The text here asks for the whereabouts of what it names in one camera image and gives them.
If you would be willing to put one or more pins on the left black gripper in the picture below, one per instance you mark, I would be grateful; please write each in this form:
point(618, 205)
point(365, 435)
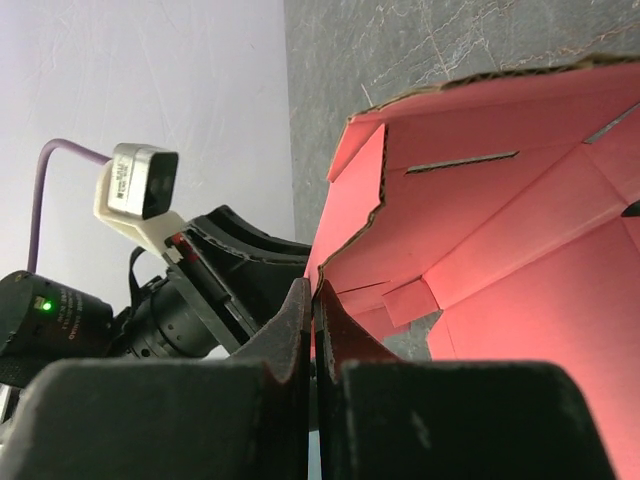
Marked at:
point(234, 273)

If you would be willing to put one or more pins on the pink cardboard box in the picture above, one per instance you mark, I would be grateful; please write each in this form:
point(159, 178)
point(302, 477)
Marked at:
point(500, 201)

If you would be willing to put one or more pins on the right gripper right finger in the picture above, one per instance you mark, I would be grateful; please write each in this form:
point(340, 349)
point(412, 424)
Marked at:
point(339, 339)

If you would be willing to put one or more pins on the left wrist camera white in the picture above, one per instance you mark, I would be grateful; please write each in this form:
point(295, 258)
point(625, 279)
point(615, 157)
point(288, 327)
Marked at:
point(134, 192)

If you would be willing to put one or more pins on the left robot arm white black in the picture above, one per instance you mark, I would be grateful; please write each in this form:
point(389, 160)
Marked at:
point(43, 321)

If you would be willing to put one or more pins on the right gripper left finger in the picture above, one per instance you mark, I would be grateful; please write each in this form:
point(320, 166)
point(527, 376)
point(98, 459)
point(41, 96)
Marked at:
point(283, 344)

